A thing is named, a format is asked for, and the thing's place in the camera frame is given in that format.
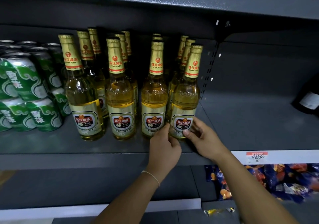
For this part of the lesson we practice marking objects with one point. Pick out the person's left hand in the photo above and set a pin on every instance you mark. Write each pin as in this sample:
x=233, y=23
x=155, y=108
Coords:
x=163, y=154

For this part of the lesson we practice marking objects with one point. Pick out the person's right hand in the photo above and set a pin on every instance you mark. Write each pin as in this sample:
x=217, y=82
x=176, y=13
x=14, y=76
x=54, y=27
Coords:
x=206, y=141

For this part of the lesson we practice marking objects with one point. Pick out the person's right thumb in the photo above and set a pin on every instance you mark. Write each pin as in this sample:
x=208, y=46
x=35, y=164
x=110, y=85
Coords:
x=189, y=134

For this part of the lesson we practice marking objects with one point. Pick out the person's left fingers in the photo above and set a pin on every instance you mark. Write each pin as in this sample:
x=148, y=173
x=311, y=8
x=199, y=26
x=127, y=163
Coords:
x=165, y=131

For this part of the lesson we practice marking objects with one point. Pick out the gold-capped beer bottle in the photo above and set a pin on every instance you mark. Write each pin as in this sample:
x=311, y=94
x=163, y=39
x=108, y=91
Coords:
x=184, y=94

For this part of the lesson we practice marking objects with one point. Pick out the person's left forearm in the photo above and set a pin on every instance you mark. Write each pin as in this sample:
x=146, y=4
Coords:
x=127, y=201

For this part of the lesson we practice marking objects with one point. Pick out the person's right forearm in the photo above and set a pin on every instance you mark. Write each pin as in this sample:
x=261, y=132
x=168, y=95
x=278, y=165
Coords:
x=251, y=194

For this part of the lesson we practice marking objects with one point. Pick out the blue snack packet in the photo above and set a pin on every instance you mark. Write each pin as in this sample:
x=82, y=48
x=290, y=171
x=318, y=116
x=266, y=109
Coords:
x=220, y=181

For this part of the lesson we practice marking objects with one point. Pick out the row of golden beer bottles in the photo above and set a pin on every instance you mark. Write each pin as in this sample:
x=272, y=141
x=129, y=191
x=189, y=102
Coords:
x=119, y=94

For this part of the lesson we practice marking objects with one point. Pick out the grey metal shelf unit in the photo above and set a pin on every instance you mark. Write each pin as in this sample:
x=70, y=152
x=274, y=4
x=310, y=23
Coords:
x=249, y=121

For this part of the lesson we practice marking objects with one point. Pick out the red and white price label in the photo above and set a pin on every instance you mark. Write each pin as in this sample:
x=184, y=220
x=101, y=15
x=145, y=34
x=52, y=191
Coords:
x=256, y=157

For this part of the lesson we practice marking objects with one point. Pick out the gold foil wrapped sweets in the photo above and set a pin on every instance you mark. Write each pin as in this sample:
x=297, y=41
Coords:
x=219, y=210

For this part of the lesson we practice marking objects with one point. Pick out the pile of colourful snack packets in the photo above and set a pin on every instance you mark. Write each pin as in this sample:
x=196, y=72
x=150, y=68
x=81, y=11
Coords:
x=286, y=181

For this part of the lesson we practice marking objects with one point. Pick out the dark glass bottle white label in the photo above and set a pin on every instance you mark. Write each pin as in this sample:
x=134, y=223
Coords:
x=307, y=100

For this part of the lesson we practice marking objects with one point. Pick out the stack of green beer cans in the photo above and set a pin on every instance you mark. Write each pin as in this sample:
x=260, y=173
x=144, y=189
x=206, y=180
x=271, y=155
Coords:
x=27, y=86

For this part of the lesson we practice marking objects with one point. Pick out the white price rail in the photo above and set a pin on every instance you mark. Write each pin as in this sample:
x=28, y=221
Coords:
x=74, y=207
x=289, y=156

